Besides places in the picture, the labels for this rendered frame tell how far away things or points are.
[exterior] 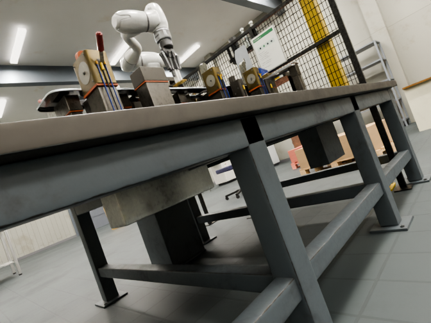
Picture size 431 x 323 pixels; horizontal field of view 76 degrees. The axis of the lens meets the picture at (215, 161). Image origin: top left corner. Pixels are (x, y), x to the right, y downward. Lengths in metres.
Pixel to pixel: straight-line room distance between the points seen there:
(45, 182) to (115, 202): 0.34
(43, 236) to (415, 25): 11.69
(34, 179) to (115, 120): 0.14
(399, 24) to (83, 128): 7.57
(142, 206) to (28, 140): 0.43
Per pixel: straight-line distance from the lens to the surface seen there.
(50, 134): 0.43
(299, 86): 1.84
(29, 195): 0.44
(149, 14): 1.67
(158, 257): 2.16
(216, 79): 1.45
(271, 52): 2.40
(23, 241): 10.90
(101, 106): 0.99
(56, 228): 11.07
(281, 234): 0.74
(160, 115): 0.51
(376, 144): 3.56
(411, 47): 7.69
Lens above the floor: 0.56
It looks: 1 degrees up
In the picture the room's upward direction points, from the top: 20 degrees counter-clockwise
